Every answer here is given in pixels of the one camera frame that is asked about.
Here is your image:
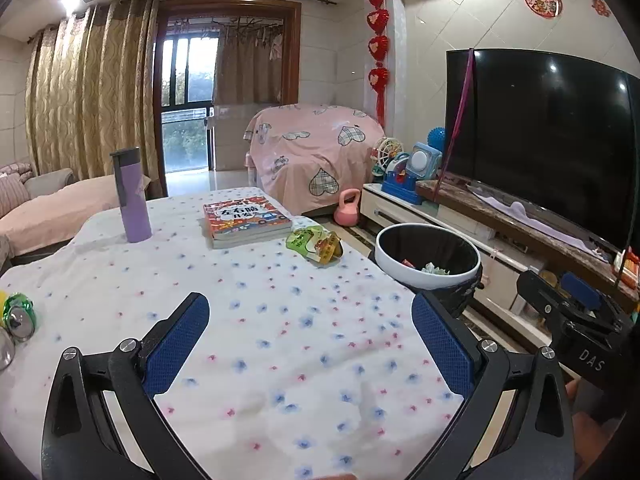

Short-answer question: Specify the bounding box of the metal object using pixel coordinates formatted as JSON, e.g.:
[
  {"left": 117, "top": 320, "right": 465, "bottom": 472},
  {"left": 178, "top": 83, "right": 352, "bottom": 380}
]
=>
[{"left": 0, "top": 326, "right": 17, "bottom": 372}]

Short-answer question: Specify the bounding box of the wire bead toy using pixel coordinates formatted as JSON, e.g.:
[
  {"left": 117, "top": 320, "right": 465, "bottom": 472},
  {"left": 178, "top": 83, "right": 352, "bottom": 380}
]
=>
[{"left": 371, "top": 136, "right": 407, "bottom": 177}]

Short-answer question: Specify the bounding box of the blue toy machine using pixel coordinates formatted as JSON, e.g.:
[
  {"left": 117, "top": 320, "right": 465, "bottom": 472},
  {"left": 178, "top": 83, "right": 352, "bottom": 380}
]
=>
[{"left": 381, "top": 156, "right": 424, "bottom": 206}]

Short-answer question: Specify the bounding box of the pink sofa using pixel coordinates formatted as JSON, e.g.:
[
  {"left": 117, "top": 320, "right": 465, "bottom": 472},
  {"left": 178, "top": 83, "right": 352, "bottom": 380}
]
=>
[{"left": 0, "top": 156, "right": 152, "bottom": 262}]

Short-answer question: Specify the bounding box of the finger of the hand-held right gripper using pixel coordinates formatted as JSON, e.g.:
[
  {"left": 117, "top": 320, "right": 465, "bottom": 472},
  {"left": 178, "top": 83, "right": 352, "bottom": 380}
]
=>
[
  {"left": 517, "top": 270, "right": 571, "bottom": 328},
  {"left": 560, "top": 272, "right": 621, "bottom": 311}
]

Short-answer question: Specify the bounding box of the white floral tablecloth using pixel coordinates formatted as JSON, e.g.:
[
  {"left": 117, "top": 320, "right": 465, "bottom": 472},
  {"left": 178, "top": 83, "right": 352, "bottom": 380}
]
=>
[{"left": 0, "top": 186, "right": 469, "bottom": 480}]

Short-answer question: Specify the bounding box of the orange children's book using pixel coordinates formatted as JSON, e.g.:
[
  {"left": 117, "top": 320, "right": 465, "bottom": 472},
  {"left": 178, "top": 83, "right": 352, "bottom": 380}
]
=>
[{"left": 202, "top": 200, "right": 293, "bottom": 240}]

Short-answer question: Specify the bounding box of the pink heart-print cover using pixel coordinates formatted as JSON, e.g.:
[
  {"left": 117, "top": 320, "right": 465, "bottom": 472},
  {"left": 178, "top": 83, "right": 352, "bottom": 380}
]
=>
[{"left": 243, "top": 103, "right": 387, "bottom": 217}]

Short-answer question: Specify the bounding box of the pink ribbon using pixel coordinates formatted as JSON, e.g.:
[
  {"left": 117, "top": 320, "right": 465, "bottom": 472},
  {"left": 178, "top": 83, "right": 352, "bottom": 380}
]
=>
[{"left": 431, "top": 48, "right": 477, "bottom": 202}]

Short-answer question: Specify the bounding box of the thin book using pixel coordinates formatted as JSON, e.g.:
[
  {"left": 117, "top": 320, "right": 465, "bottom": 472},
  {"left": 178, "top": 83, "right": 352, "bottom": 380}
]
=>
[{"left": 211, "top": 230, "right": 294, "bottom": 250}]

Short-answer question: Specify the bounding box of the white bin with black liner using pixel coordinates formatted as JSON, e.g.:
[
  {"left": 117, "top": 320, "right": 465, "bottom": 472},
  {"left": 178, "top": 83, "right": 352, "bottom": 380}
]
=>
[{"left": 373, "top": 223, "right": 484, "bottom": 319}]

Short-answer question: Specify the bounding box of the green can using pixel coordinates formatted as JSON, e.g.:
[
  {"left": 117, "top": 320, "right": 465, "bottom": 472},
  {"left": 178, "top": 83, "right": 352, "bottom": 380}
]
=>
[{"left": 2, "top": 291, "right": 37, "bottom": 344}]

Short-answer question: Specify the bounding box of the gold curtain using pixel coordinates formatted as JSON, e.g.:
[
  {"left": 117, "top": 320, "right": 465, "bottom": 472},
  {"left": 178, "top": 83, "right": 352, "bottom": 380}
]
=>
[{"left": 24, "top": 0, "right": 169, "bottom": 199}]

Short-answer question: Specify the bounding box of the purple cloth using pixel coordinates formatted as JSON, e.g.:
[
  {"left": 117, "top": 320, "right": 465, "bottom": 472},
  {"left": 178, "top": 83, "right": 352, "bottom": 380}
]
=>
[{"left": 466, "top": 184, "right": 619, "bottom": 264}]

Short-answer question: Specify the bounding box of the wooden door frame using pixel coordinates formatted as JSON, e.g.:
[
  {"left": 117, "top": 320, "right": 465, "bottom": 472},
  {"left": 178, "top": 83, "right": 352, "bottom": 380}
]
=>
[{"left": 156, "top": 0, "right": 303, "bottom": 197}]

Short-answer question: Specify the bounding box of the round red wall sticker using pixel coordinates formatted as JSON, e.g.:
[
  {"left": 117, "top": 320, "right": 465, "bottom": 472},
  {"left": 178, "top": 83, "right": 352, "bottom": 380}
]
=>
[{"left": 523, "top": 0, "right": 564, "bottom": 21}]

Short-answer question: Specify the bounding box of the light blue cube toy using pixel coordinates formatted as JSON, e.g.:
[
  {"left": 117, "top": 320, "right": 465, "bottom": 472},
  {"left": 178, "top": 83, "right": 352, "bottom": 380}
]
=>
[{"left": 409, "top": 142, "right": 444, "bottom": 182}]

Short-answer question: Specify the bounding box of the purple tumbler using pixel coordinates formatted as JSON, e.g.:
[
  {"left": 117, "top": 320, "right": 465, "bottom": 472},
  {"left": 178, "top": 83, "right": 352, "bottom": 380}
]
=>
[{"left": 110, "top": 147, "right": 153, "bottom": 244}]

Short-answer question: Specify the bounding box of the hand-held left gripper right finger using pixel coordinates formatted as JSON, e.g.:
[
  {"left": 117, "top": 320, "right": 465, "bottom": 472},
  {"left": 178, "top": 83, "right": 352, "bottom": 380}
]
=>
[{"left": 411, "top": 291, "right": 577, "bottom": 480}]

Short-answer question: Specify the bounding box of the red hanging knot decoration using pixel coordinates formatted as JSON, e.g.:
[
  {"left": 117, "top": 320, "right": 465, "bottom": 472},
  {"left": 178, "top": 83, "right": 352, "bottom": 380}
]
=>
[{"left": 366, "top": 0, "right": 392, "bottom": 127}]

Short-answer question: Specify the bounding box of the beige balcony curtain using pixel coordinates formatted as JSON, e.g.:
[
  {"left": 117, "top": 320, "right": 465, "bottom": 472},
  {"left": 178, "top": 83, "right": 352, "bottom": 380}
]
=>
[{"left": 211, "top": 29, "right": 284, "bottom": 107}]

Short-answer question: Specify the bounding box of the yellow green snack packet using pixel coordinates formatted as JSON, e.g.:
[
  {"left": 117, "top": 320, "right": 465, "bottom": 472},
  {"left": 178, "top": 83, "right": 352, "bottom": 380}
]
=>
[{"left": 285, "top": 224, "right": 344, "bottom": 265}]

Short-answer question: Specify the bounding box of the colourful toy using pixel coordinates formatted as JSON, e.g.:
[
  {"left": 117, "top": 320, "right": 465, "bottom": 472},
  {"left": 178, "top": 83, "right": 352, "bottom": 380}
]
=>
[{"left": 613, "top": 246, "right": 640, "bottom": 291}]

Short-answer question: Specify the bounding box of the striped pink cushion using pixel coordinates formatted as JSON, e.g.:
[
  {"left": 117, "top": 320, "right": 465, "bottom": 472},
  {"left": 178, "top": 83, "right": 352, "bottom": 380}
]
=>
[{"left": 0, "top": 174, "right": 32, "bottom": 219}]

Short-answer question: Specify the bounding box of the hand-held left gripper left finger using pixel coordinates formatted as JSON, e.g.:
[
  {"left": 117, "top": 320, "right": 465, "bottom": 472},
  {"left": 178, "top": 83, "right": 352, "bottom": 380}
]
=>
[{"left": 41, "top": 291, "right": 211, "bottom": 480}]

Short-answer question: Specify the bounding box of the black television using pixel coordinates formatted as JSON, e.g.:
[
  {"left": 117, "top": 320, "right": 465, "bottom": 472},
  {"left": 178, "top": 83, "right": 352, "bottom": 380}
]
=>
[{"left": 444, "top": 48, "right": 640, "bottom": 254}]

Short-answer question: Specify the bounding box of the white television cabinet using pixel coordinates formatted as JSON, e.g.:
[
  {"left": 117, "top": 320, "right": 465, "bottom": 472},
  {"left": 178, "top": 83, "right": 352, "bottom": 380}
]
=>
[{"left": 359, "top": 180, "right": 640, "bottom": 362}]

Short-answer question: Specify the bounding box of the pink kettlebell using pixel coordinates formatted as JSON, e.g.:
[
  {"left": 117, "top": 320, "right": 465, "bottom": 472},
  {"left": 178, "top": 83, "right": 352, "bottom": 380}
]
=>
[{"left": 333, "top": 188, "right": 362, "bottom": 226}]

